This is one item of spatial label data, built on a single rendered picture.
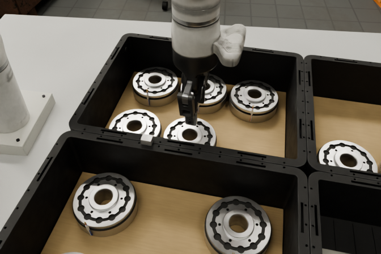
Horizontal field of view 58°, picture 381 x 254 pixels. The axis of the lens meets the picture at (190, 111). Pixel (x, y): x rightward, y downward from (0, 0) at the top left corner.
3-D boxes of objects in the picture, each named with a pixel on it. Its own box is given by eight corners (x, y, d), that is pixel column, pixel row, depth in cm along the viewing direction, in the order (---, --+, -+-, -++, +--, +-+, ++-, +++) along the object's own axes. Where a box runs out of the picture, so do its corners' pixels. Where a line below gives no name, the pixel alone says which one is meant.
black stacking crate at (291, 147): (81, 168, 66) (66, 130, 58) (131, 72, 87) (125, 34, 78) (290, 207, 61) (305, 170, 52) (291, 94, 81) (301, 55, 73)
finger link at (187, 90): (183, 72, 55) (185, 80, 57) (176, 97, 53) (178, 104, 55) (198, 75, 55) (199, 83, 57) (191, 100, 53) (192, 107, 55)
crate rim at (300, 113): (67, 137, 59) (64, 127, 58) (125, 40, 80) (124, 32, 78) (303, 177, 54) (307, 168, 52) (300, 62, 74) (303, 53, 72)
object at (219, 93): (175, 101, 73) (175, 99, 72) (186, 72, 80) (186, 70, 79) (222, 109, 71) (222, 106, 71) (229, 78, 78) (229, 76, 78)
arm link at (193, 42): (237, 69, 49) (241, 32, 45) (164, 57, 52) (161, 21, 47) (246, 35, 56) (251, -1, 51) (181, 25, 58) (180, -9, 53)
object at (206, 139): (156, 152, 63) (156, 151, 63) (172, 114, 70) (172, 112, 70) (209, 164, 61) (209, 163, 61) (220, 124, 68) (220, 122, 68)
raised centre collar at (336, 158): (332, 169, 60) (333, 167, 60) (333, 148, 63) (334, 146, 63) (362, 177, 59) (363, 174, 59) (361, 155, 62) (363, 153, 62)
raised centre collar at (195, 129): (173, 143, 64) (173, 141, 64) (181, 125, 67) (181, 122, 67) (198, 149, 63) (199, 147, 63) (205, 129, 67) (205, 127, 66)
